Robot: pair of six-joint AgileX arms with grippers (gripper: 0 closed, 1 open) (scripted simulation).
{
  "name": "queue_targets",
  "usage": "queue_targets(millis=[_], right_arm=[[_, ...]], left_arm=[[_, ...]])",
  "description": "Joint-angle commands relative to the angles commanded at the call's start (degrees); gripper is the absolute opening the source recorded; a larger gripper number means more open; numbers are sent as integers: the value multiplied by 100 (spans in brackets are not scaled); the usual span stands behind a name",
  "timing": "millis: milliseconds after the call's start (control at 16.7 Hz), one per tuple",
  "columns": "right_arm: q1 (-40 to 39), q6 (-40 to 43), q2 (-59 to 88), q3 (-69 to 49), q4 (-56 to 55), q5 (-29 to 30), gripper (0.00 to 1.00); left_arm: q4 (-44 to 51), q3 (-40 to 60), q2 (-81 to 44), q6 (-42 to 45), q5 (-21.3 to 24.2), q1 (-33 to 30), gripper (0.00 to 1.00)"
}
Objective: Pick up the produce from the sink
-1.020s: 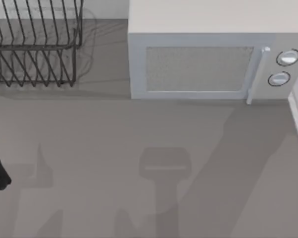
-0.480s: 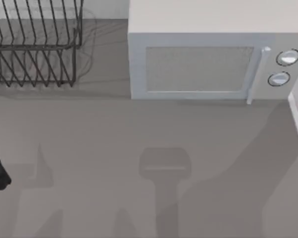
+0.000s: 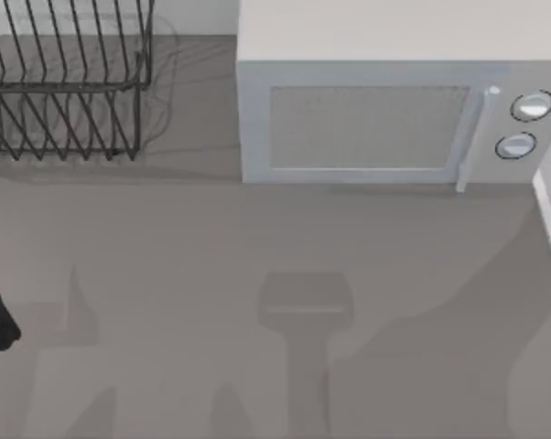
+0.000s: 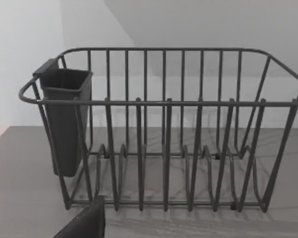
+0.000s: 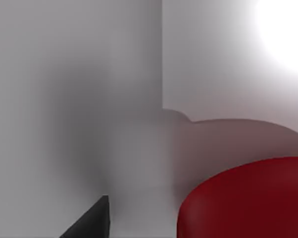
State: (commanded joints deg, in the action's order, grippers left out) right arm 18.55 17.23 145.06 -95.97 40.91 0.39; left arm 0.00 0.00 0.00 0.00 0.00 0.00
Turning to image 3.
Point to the pale microwave door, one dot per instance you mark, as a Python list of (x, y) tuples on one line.
[(367, 125)]

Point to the large microwave knob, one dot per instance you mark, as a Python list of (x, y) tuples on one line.
[(532, 105)]

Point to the small microwave knob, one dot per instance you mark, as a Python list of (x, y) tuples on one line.
[(515, 146)]

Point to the pale microwave oven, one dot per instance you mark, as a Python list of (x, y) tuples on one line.
[(394, 32)]

